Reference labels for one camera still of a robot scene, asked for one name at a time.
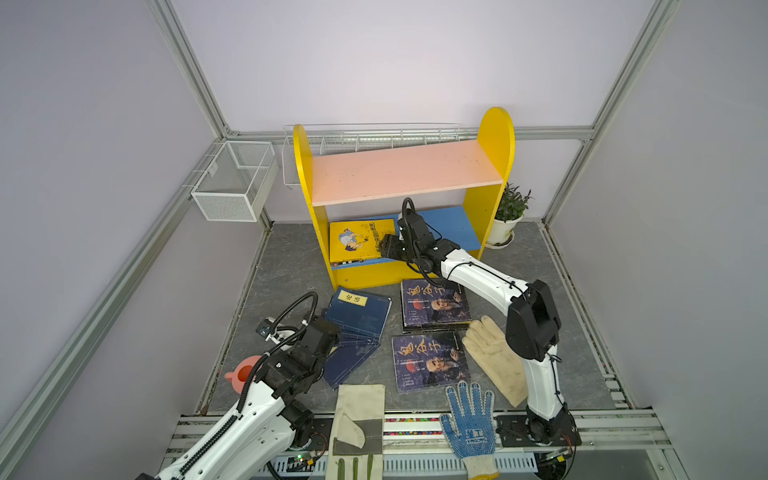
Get yellow cartoon cover book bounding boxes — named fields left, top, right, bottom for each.
left=329, top=219, right=395, bottom=263

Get purple portrait book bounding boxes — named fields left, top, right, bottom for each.
left=400, top=279, right=472, bottom=332
left=391, top=331, right=471, bottom=393

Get black wolf cover book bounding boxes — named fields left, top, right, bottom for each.
left=330, top=258, right=388, bottom=270

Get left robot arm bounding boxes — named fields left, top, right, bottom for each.
left=138, top=291, right=339, bottom=479

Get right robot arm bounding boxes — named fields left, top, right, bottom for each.
left=379, top=198, right=574, bottom=444

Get pink watering can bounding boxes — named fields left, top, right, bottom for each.
left=224, top=355, right=261, bottom=394

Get lower blue thread-bound book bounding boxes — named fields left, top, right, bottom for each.
left=322, top=340, right=380, bottom=390

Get blue thread-bound book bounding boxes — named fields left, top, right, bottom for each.
left=324, top=287, right=392, bottom=341
left=322, top=340, right=380, bottom=390

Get yellow bookshelf pink blue shelves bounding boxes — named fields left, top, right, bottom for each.
left=293, top=107, right=515, bottom=260

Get top blue thread-bound book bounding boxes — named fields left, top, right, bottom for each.
left=324, top=287, right=392, bottom=341

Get potted green plant white pot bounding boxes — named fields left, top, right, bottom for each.
left=486, top=183, right=533, bottom=249

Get grey green canvas glove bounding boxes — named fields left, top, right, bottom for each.
left=325, top=384, right=385, bottom=480

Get purple portrait book front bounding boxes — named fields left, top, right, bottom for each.
left=391, top=331, right=471, bottom=393

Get beige leather work glove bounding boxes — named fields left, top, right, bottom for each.
left=462, top=315, right=528, bottom=407

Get blue dotted knit glove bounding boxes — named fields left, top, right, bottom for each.
left=440, top=380, right=500, bottom=480

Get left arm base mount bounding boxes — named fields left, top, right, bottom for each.
left=262, top=418, right=332, bottom=479

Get white wire mesh basket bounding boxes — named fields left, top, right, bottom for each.
left=192, top=140, right=279, bottom=223

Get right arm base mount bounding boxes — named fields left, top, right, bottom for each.
left=496, top=411, right=582, bottom=447

